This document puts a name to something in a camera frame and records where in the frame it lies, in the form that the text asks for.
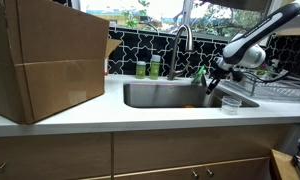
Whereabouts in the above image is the cardboard box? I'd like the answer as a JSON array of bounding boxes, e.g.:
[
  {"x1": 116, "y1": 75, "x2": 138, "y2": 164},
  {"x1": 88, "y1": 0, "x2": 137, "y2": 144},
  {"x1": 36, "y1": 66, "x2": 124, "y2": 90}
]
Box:
[{"x1": 0, "y1": 0, "x2": 123, "y2": 125}]

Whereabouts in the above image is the clear plastic cup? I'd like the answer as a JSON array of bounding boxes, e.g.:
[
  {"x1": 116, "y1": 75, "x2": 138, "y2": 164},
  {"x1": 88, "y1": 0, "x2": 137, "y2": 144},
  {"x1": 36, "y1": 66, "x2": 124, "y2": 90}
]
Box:
[{"x1": 220, "y1": 95, "x2": 243, "y2": 116}]

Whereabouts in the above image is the wire dish drying rack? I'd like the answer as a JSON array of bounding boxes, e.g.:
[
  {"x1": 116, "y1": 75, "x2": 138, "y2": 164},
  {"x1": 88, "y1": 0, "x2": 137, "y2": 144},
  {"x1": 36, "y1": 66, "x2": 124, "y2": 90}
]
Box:
[{"x1": 223, "y1": 70, "x2": 300, "y2": 103}]

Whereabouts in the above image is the window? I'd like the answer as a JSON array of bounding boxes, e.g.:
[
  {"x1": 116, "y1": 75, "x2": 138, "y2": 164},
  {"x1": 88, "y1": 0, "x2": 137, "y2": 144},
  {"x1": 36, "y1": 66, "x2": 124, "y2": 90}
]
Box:
[{"x1": 79, "y1": 0, "x2": 274, "y2": 38}]

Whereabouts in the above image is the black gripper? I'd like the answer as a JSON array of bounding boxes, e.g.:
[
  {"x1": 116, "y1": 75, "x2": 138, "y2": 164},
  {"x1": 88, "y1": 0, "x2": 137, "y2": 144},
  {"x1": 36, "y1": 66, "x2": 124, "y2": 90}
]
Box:
[{"x1": 205, "y1": 56, "x2": 234, "y2": 96}]

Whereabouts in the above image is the curved steel faucet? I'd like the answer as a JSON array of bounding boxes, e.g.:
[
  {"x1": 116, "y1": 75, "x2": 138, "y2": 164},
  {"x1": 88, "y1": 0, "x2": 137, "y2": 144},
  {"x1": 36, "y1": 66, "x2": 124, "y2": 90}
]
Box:
[{"x1": 167, "y1": 24, "x2": 194, "y2": 81}]

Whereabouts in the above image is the short green soap bottle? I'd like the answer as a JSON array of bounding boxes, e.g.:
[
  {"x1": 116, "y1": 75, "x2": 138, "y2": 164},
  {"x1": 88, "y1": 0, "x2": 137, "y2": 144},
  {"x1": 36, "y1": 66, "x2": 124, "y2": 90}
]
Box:
[{"x1": 135, "y1": 60, "x2": 147, "y2": 80}]

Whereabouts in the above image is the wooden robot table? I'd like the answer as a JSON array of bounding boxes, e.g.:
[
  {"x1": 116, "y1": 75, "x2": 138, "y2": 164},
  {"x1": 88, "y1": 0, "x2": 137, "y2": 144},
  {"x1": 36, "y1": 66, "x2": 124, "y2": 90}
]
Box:
[{"x1": 269, "y1": 149, "x2": 300, "y2": 180}]

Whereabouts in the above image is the wooden kitchen cabinet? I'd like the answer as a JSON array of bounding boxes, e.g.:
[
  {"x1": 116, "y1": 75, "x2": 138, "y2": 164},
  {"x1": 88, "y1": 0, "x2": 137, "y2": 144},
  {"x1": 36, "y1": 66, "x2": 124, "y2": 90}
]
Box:
[{"x1": 0, "y1": 123, "x2": 291, "y2": 180}]

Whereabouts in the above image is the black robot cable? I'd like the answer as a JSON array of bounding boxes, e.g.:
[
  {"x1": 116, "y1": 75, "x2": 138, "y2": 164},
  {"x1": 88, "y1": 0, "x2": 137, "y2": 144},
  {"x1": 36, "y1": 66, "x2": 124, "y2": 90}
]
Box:
[{"x1": 251, "y1": 70, "x2": 293, "y2": 84}]

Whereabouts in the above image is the tall green soap bottle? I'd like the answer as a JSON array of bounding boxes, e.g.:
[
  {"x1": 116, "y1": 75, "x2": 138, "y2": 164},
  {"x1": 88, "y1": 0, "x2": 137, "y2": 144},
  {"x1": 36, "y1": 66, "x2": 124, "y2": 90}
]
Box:
[{"x1": 149, "y1": 54, "x2": 162, "y2": 80}]

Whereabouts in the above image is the stainless steel sink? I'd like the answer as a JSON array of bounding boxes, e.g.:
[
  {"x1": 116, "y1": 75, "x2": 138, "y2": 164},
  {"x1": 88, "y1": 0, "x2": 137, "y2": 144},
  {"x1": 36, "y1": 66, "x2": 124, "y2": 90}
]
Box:
[{"x1": 123, "y1": 82, "x2": 260, "y2": 109}]

